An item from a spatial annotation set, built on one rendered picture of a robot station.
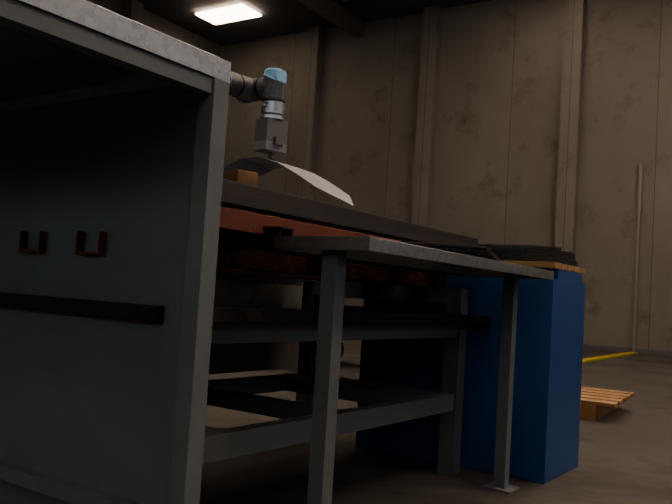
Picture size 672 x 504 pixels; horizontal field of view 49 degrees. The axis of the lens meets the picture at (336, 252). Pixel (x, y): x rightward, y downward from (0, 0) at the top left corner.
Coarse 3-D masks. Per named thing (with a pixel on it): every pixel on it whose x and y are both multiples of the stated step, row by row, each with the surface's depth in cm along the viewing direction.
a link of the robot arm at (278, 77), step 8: (264, 72) 240; (272, 72) 238; (280, 72) 239; (264, 80) 239; (272, 80) 238; (280, 80) 238; (256, 88) 241; (264, 88) 239; (272, 88) 238; (280, 88) 238; (264, 96) 239; (272, 96) 238; (280, 96) 238
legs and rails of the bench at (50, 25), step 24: (0, 0) 103; (24, 24) 106; (48, 24) 109; (72, 24) 113; (72, 48) 116; (96, 48) 116; (120, 48) 120; (144, 72) 127; (168, 72) 129; (192, 72) 134
